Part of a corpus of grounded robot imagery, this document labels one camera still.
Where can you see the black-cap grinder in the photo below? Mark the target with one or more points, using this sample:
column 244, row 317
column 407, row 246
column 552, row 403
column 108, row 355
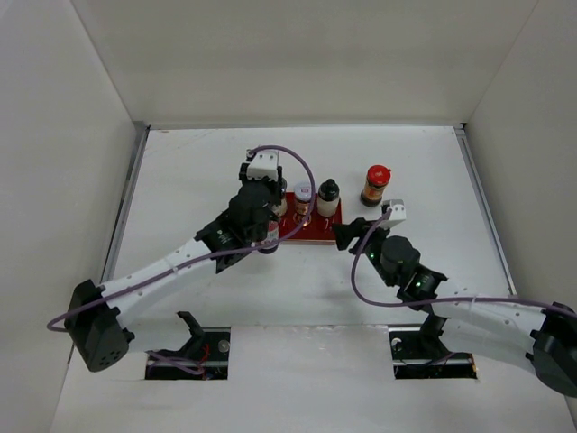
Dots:
column 328, row 198

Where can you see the right aluminium frame rail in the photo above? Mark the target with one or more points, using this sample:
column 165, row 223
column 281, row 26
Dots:
column 462, row 139

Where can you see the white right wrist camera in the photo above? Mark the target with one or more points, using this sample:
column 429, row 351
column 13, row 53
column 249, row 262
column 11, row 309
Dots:
column 394, row 212

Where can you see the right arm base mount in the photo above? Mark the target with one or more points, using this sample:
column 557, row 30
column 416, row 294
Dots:
column 418, row 354

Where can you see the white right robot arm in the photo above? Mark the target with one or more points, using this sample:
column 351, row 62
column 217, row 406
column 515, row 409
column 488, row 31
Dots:
column 537, row 337

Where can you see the white-lid spice jar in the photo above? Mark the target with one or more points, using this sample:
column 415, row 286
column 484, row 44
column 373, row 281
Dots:
column 303, row 193

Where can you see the red-lid chili sauce jar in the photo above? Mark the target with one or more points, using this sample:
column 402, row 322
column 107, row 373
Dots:
column 376, row 180

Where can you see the aluminium frame rail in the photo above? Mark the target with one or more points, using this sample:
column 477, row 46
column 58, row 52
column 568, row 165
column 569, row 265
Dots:
column 462, row 139
column 142, row 133

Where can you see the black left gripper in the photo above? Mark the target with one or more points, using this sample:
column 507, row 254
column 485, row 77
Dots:
column 273, row 185

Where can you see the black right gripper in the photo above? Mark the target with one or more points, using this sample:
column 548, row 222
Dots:
column 345, row 233

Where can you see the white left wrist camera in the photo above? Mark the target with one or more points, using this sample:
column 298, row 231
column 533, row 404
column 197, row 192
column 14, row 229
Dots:
column 263, row 164

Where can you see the red lacquer tray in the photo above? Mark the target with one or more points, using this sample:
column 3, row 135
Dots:
column 318, row 229

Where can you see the soy sauce glass bottle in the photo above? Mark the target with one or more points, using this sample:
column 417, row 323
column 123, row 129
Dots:
column 273, row 232

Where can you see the left aluminium frame rail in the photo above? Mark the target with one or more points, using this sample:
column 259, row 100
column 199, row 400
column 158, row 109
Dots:
column 142, row 133

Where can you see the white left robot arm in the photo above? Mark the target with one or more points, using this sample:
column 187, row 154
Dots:
column 99, row 316

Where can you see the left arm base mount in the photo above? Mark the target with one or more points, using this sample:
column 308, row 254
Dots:
column 204, row 356

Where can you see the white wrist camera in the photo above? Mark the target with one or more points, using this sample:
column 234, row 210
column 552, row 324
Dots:
column 394, row 212
column 263, row 164

